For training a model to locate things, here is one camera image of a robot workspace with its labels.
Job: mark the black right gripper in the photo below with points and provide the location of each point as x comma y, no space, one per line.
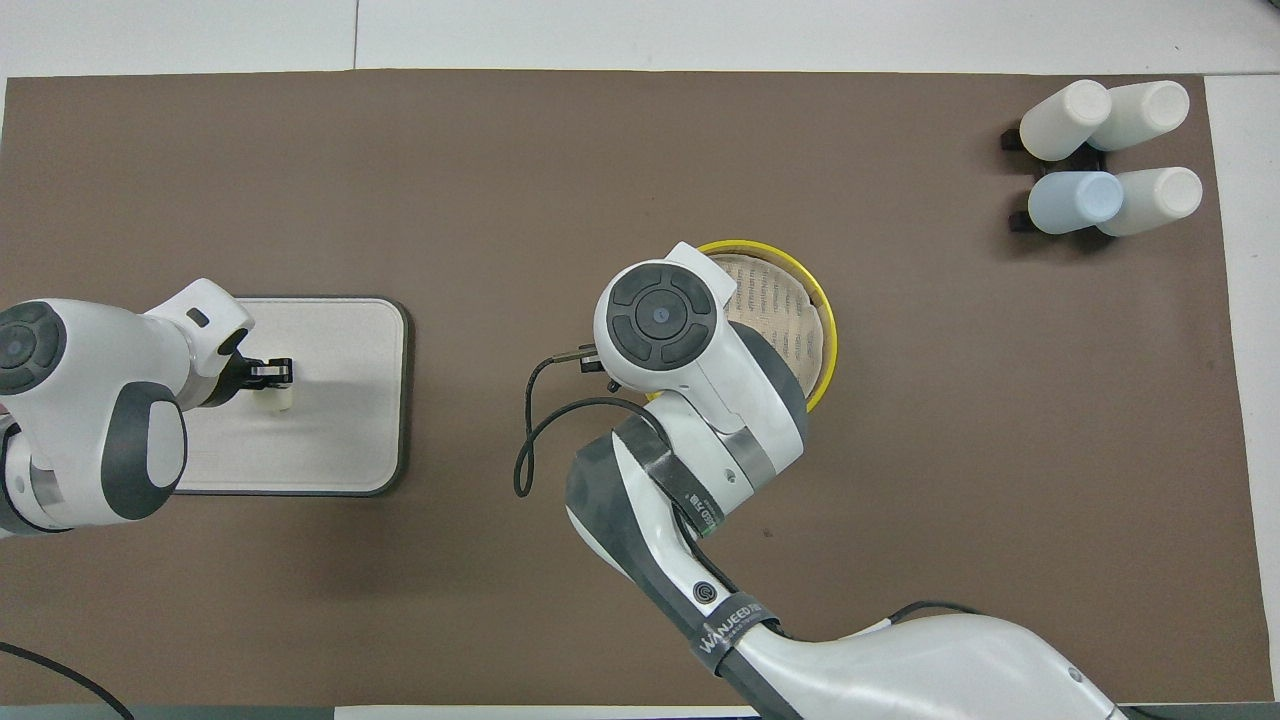
589,358

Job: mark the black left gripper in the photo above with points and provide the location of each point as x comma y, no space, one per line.
232,378

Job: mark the pale steamed bun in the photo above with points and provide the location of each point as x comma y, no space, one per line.
280,399

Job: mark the yellow round steamer basket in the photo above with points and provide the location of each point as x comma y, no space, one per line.
828,350

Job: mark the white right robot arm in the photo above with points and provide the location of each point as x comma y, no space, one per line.
900,670

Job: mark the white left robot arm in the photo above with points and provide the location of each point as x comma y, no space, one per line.
90,400

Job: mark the white steamer liner cloth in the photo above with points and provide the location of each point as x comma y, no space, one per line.
790,320

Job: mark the white cutting board grey rim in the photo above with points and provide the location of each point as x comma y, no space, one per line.
340,430

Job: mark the brown table mat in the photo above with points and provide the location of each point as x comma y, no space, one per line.
1000,450

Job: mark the light blue plastic cup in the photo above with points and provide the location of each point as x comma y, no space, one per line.
1075,200

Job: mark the white plastic cup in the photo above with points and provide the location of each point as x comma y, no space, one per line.
1150,110
1062,122
1160,198

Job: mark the black cup rack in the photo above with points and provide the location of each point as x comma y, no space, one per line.
1085,160

